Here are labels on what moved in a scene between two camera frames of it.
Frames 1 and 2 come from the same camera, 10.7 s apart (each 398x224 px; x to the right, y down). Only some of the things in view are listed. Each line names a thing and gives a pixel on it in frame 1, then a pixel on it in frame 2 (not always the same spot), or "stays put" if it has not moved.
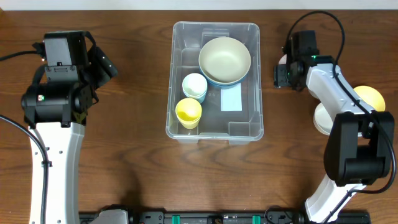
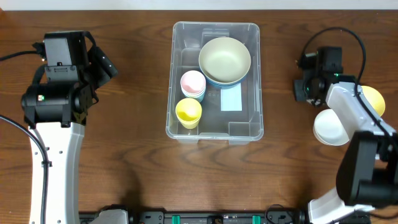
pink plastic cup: x=283 y=60 → x=193 y=81
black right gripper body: x=285 y=74 → x=305 y=88
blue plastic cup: x=201 y=99 stays put
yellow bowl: x=371 y=96 stays put
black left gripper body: x=103 y=74 stays put
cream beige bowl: x=224 y=60 stays put
